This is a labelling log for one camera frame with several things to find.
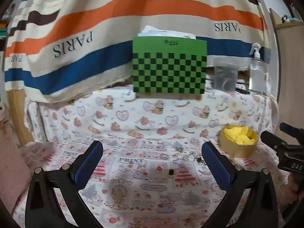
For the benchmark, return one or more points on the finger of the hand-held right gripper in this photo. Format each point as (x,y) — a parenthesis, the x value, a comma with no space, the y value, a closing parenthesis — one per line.
(291,128)
(273,139)

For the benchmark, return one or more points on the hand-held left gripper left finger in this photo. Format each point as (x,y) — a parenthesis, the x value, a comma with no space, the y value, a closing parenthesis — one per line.
(86,165)

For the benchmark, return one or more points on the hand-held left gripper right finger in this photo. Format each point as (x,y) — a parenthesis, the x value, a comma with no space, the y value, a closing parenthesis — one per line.
(217,166)

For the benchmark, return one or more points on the gold octagonal box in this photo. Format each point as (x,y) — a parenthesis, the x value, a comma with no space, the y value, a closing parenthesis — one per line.
(228,148)

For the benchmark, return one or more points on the person's right hand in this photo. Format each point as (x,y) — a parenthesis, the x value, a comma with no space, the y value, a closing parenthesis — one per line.
(294,186)

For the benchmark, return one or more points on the yellow tissue paper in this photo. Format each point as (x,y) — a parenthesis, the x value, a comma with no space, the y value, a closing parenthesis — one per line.
(239,135)

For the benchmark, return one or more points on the clear spray bottle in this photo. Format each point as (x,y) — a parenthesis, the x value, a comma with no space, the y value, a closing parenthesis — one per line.
(257,73)

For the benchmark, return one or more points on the wooden board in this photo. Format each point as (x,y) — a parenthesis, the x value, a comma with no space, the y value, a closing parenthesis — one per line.
(289,64)

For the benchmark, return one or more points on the bear print cloth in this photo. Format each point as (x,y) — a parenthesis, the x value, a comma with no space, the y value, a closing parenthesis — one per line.
(133,117)

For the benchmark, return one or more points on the pink printed tablecloth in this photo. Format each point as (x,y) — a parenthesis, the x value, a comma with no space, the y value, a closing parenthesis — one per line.
(147,194)

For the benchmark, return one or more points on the pink cushion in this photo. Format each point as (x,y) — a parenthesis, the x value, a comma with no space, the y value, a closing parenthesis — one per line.
(11,166)

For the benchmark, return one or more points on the translucent plastic container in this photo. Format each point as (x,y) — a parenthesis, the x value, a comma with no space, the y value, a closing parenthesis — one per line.
(225,73)

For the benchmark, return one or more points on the small penguin figurine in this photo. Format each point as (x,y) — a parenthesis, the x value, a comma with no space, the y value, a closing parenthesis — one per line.
(285,19)

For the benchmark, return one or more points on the green checkered box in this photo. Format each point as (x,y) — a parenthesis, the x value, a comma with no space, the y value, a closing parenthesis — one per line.
(166,49)

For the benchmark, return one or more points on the white papers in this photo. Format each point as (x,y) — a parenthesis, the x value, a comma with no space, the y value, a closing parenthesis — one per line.
(154,30)

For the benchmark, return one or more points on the striped blanket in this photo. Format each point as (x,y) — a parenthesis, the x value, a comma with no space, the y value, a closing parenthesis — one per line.
(142,7)

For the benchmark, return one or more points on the wooden post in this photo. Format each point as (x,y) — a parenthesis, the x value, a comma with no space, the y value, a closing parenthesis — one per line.
(19,114)

